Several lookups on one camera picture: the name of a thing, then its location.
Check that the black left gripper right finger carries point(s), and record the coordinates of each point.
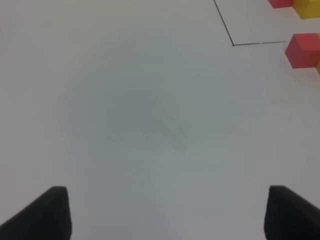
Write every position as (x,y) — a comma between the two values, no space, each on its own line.
(289,216)

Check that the template red cube block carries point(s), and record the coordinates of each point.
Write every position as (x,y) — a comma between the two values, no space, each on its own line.
(276,4)

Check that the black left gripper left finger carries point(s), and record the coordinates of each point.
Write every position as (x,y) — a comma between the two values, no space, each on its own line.
(48,217)

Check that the template yellow cube block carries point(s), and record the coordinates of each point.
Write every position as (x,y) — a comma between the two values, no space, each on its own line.
(307,9)

